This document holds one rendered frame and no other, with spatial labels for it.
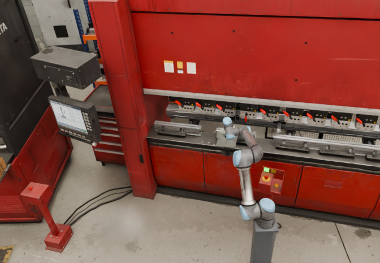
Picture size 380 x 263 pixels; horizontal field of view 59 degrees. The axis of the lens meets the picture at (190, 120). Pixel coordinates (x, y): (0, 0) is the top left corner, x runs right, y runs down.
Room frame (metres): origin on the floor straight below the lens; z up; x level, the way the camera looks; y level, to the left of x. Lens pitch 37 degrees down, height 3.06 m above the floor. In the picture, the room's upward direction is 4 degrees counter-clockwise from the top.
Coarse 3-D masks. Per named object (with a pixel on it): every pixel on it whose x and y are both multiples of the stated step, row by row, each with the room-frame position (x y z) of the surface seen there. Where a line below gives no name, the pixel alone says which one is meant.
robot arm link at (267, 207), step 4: (260, 200) 1.67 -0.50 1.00; (264, 200) 1.67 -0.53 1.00; (268, 200) 1.67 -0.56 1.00; (260, 204) 1.64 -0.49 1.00; (264, 204) 1.63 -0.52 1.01; (268, 204) 1.63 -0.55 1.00; (272, 204) 1.63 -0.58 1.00; (260, 208) 1.61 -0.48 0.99; (264, 208) 1.60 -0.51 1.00; (268, 208) 1.59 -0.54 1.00; (272, 208) 1.60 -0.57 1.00; (260, 212) 1.59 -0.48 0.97; (264, 212) 1.59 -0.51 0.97; (268, 212) 1.59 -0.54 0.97; (272, 212) 1.59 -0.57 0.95; (260, 216) 1.58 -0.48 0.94; (264, 216) 1.58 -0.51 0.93; (268, 216) 1.59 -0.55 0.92; (272, 216) 1.60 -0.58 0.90
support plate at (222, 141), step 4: (220, 132) 2.54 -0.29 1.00; (224, 132) 2.53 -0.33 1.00; (220, 136) 2.48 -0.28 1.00; (224, 136) 2.47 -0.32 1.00; (236, 136) 2.46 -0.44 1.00; (220, 140) 2.42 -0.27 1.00; (224, 140) 2.41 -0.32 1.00; (228, 140) 2.41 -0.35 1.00; (232, 140) 2.40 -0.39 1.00; (236, 140) 2.40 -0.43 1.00; (216, 144) 2.36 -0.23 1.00; (220, 144) 2.36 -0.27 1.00; (224, 144) 2.36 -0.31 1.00; (228, 144) 2.35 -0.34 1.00; (232, 144) 2.35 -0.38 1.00
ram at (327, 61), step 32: (160, 32) 2.73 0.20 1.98; (192, 32) 2.65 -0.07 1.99; (224, 32) 2.57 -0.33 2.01; (256, 32) 2.50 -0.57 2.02; (288, 32) 2.43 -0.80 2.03; (320, 32) 2.36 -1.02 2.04; (352, 32) 2.30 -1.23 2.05; (160, 64) 2.74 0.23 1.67; (224, 64) 2.57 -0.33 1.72; (256, 64) 2.49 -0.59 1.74; (288, 64) 2.42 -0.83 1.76; (320, 64) 2.35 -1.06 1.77; (352, 64) 2.28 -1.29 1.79; (192, 96) 2.66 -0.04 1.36; (256, 96) 2.49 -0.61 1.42; (288, 96) 2.41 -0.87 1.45; (320, 96) 2.33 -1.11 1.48; (352, 96) 2.26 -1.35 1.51
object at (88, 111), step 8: (56, 96) 2.44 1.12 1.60; (64, 96) 2.48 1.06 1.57; (64, 104) 2.33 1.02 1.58; (72, 104) 2.30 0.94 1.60; (80, 104) 2.29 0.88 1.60; (88, 104) 2.32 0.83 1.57; (88, 112) 2.21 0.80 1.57; (96, 112) 2.31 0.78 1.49; (56, 120) 2.43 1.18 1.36; (88, 120) 2.22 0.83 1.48; (96, 120) 2.29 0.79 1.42; (64, 128) 2.39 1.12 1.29; (72, 128) 2.34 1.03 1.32; (88, 128) 2.24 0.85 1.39; (96, 128) 2.23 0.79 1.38; (80, 136) 2.30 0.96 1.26; (88, 136) 2.25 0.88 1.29; (96, 136) 2.21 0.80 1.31
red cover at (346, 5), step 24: (144, 0) 2.75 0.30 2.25; (168, 0) 2.69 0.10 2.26; (192, 0) 2.63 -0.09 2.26; (216, 0) 2.57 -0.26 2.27; (240, 0) 2.52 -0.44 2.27; (264, 0) 2.47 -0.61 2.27; (288, 0) 2.42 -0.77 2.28; (312, 0) 2.37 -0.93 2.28; (336, 0) 2.32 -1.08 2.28; (360, 0) 2.28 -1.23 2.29
